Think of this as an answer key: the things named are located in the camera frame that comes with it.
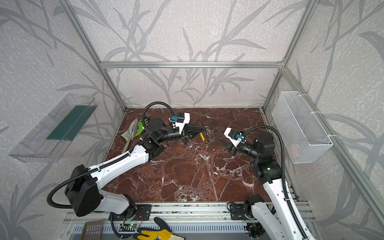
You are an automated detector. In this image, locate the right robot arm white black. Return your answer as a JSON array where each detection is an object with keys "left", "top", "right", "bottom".
[{"left": 223, "top": 126, "right": 314, "bottom": 240}]

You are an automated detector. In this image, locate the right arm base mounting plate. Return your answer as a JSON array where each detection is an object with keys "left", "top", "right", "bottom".
[{"left": 226, "top": 202, "right": 255, "bottom": 221}]

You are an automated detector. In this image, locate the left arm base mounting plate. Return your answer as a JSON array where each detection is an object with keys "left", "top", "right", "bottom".
[{"left": 121, "top": 204, "right": 152, "bottom": 221}]

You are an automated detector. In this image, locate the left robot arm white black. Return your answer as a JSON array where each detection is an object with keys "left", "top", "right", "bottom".
[{"left": 47, "top": 102, "right": 206, "bottom": 217}]

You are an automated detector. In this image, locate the green black work glove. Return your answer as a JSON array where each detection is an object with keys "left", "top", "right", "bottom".
[{"left": 135, "top": 120, "right": 144, "bottom": 137}]

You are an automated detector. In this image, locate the metal garden trowel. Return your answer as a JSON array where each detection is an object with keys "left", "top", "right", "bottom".
[{"left": 121, "top": 119, "right": 138, "bottom": 154}]

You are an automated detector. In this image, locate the yellow black work glove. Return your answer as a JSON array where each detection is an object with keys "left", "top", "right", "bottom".
[{"left": 133, "top": 217, "right": 185, "bottom": 240}]

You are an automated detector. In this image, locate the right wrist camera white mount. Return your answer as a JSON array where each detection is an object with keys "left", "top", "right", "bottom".
[{"left": 224, "top": 128, "right": 246, "bottom": 149}]

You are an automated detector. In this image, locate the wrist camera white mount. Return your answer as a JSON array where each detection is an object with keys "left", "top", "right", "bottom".
[
  {"left": 224, "top": 128, "right": 246, "bottom": 149},
  {"left": 170, "top": 113, "right": 191, "bottom": 134}
]

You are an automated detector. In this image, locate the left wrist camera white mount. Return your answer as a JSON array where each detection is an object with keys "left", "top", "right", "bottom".
[{"left": 170, "top": 113, "right": 191, "bottom": 134}]

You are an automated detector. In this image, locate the white wire mesh basket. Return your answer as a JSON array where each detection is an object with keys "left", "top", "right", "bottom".
[{"left": 272, "top": 91, "right": 334, "bottom": 164}]

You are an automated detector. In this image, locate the aluminium front rail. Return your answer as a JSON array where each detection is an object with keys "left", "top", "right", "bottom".
[{"left": 63, "top": 202, "right": 316, "bottom": 225}]

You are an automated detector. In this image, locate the clear plastic wall bin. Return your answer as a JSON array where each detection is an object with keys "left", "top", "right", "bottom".
[{"left": 9, "top": 94, "right": 98, "bottom": 163}]

